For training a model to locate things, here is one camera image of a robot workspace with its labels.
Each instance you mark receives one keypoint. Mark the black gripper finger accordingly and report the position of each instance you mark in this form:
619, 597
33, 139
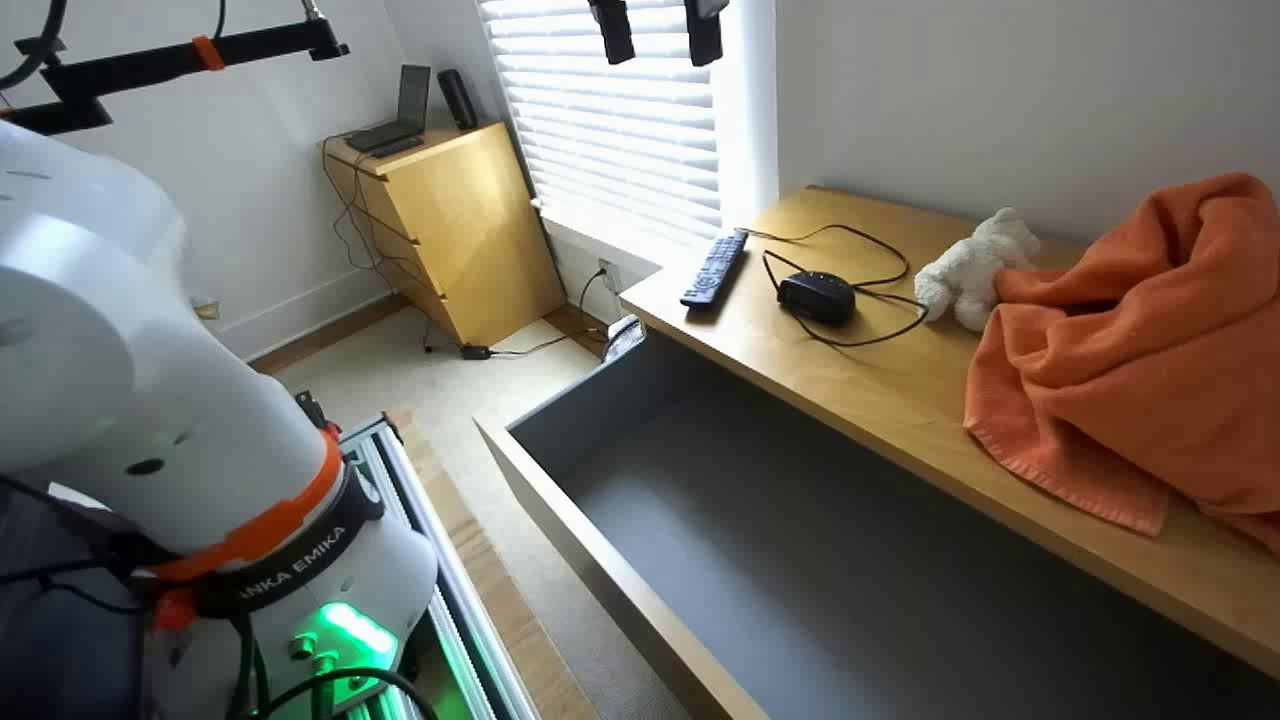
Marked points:
704, 29
615, 29

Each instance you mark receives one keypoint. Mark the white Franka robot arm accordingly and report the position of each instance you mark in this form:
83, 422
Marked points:
120, 334

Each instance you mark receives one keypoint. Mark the white window blinds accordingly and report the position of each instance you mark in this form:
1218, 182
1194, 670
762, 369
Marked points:
602, 147

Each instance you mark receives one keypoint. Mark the black speaker box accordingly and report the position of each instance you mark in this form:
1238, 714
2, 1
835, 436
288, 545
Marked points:
456, 103

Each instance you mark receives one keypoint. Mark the black remote control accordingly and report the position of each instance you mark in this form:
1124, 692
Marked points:
717, 274

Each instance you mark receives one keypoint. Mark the small wooden dresser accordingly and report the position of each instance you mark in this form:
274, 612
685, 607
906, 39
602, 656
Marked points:
466, 224

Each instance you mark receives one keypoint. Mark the open dark laptop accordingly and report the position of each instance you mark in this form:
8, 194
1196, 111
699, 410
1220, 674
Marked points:
385, 139

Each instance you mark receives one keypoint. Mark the white trash bin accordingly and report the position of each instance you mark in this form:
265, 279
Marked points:
623, 336

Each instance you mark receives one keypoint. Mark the white plush toy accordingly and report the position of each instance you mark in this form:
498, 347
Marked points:
973, 264

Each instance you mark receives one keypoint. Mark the long wooden dresser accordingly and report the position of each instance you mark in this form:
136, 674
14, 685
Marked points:
867, 386

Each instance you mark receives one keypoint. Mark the orange towel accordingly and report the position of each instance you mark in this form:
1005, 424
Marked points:
1135, 347

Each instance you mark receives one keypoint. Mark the green lit base block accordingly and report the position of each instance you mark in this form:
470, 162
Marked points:
340, 645

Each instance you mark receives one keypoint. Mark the dark grey cloth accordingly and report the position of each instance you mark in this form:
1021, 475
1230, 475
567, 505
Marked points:
53, 627

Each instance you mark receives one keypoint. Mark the black overhead mount bar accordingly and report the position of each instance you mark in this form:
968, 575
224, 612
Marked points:
161, 60

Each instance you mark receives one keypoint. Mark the white wall outlet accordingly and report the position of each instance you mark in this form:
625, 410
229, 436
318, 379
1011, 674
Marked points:
205, 310

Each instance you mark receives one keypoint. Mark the aluminium base frame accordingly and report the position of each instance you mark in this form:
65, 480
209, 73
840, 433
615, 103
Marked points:
445, 600

